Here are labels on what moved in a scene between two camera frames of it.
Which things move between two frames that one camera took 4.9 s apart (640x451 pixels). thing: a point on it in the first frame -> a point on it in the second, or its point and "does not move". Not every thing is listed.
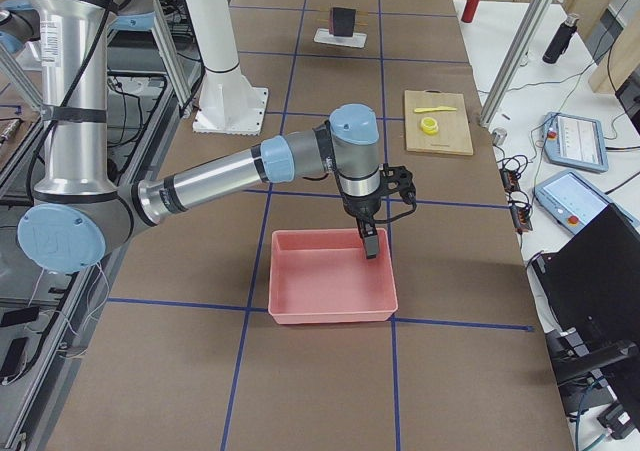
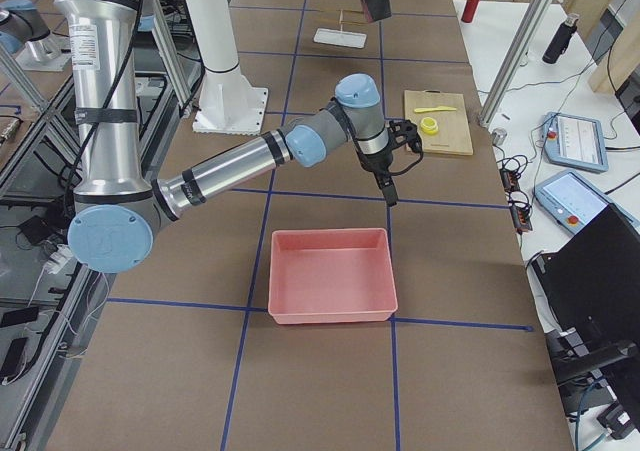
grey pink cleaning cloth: x=341 y=22 -> x=376 y=3
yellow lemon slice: x=429 y=126 does not move
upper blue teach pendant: x=575 y=142 does not move
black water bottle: x=561 y=41 does not move
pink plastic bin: x=323 y=275 does not move
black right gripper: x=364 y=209 -> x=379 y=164
